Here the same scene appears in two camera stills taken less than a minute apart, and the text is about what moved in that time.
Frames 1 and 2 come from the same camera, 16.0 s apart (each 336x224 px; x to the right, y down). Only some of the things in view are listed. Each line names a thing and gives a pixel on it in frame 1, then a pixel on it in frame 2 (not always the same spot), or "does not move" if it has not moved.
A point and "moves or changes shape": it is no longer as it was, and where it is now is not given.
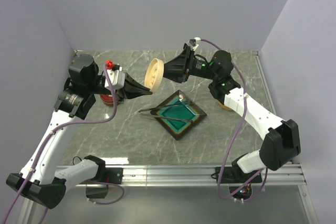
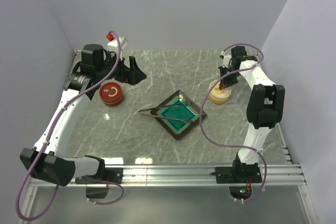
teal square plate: x=178 y=114 does not move
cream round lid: x=154 y=73 moves or changes shape
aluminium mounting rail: x=191 y=175 does not move
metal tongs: x=184 y=103 does not move
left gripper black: x=129 y=93 → x=132 y=75
